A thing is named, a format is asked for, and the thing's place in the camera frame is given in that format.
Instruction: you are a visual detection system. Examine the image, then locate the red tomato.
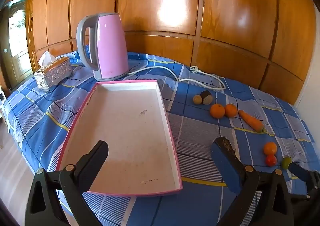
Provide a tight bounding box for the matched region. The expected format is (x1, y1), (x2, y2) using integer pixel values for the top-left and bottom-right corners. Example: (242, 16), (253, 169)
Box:
(265, 154), (277, 167)

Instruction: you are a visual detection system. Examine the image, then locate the wooden wardrobe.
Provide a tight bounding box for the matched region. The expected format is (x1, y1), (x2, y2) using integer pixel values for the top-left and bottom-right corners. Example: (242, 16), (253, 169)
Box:
(25, 0), (314, 105)

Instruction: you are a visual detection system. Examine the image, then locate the pink and white tray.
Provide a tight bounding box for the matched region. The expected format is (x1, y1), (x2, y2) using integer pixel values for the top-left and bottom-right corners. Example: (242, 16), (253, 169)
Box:
(55, 79), (183, 197)

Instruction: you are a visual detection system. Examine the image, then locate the blue plaid bedsheet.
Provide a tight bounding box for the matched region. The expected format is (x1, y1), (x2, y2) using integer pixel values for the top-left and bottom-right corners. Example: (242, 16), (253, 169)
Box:
(4, 45), (315, 226)

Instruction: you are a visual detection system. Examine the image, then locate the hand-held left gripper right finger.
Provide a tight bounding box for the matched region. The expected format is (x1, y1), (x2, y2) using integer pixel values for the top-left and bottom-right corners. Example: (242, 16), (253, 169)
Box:
(210, 137), (294, 226)

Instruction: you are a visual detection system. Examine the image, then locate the pink electric kettle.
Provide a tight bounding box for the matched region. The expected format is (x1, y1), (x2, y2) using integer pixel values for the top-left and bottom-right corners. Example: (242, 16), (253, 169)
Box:
(76, 12), (129, 82)

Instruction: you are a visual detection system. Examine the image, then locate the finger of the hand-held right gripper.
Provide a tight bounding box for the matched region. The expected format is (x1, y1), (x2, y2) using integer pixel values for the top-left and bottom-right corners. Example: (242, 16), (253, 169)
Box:
(290, 191), (320, 226)
(289, 163), (320, 195)

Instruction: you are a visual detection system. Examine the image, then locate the dark cut fruit half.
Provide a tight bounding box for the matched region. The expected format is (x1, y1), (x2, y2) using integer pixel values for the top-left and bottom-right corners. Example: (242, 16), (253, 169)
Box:
(200, 90), (213, 105)

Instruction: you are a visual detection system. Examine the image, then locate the carrot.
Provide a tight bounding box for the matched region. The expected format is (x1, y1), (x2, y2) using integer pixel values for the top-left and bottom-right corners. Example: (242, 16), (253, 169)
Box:
(237, 109), (265, 133)

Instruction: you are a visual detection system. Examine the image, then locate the silver embossed tissue box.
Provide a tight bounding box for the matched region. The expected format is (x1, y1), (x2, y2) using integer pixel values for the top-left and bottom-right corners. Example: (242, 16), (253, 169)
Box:
(34, 56), (73, 92)

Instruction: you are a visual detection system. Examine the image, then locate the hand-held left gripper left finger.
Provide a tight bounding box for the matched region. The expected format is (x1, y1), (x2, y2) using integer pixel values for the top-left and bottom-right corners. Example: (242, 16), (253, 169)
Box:
(24, 140), (109, 226)

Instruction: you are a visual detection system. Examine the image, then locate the white tissue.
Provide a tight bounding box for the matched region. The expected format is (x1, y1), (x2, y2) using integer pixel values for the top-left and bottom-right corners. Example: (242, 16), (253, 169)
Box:
(38, 51), (56, 67)

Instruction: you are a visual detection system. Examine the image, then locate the white power cord with plug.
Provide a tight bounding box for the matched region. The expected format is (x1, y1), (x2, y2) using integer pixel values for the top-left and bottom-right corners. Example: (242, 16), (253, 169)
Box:
(127, 65), (226, 91)

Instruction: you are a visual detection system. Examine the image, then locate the orange with stem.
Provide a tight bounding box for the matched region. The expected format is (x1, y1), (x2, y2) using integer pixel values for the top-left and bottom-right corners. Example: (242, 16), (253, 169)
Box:
(224, 103), (237, 118)

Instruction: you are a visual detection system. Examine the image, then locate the wooden door with glass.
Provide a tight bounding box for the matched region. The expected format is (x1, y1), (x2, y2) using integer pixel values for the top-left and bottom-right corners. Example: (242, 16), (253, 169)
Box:
(0, 0), (33, 91)

